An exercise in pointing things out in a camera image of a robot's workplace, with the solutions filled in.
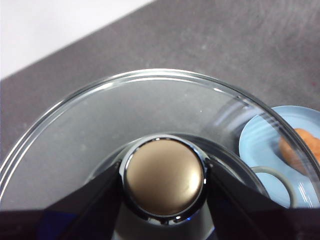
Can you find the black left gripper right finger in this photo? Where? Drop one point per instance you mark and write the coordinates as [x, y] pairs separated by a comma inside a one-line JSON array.
[[250, 215]]

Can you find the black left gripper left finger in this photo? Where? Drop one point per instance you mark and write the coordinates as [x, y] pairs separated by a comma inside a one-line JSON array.
[[62, 220]]

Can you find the brown potato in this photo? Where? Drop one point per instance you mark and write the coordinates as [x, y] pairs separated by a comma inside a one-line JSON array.
[[308, 142]]

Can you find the glass lid with round knob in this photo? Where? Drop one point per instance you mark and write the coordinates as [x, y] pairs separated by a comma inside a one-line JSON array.
[[150, 107]]

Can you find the pale green electric steamer pot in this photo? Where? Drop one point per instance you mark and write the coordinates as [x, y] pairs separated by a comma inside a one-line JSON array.
[[275, 171]]

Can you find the blue round plate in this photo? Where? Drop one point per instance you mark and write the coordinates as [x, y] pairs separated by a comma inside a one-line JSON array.
[[307, 117]]

